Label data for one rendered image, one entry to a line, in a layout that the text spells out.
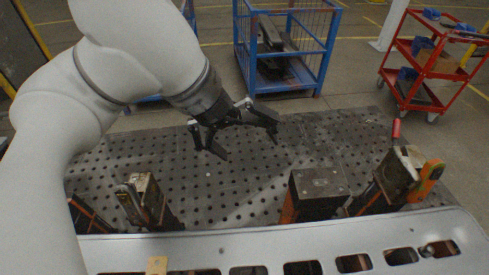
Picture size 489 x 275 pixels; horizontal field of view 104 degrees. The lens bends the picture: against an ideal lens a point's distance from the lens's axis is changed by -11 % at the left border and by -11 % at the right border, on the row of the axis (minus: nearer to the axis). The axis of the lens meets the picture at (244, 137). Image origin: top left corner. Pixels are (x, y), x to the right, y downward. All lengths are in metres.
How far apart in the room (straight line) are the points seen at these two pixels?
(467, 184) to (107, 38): 2.51
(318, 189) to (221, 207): 0.43
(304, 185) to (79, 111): 0.43
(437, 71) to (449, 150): 0.76
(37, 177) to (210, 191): 0.70
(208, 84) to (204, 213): 0.59
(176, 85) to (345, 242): 0.43
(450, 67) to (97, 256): 2.61
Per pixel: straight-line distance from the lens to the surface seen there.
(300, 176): 0.52
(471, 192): 2.47
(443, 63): 2.47
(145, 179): 0.53
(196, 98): 0.32
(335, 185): 0.53
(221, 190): 0.87
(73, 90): 0.32
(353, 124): 1.24
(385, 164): 0.67
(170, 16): 0.28
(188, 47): 0.29
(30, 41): 3.94
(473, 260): 0.65
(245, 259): 0.46
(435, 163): 0.59
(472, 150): 2.91
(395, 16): 4.19
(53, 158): 0.28
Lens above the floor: 1.45
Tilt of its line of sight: 46 degrees down
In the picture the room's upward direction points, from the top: straight up
